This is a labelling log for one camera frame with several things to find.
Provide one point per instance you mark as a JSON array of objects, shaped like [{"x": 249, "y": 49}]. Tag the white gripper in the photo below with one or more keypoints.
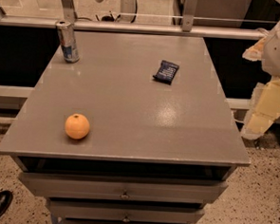
[{"x": 264, "y": 107}]

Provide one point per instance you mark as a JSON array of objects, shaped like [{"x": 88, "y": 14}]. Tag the dark blue rxbar wrapper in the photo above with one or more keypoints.
[{"x": 166, "y": 72}]

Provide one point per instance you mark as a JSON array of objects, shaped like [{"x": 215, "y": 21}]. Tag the silver blue redbull can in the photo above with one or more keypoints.
[{"x": 67, "y": 41}]

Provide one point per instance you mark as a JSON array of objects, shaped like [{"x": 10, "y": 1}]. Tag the grey metal railing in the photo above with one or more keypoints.
[{"x": 139, "y": 16}]

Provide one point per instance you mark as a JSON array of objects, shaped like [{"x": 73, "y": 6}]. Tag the grey drawer cabinet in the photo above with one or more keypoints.
[{"x": 139, "y": 127}]

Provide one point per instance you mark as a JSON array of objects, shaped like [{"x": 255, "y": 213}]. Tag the top grey drawer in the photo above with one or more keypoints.
[{"x": 123, "y": 188}]

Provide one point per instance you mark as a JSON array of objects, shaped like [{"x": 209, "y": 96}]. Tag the orange fruit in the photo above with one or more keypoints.
[{"x": 77, "y": 126}]

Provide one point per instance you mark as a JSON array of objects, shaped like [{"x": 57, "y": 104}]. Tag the middle grey drawer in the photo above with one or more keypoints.
[{"x": 125, "y": 212}]

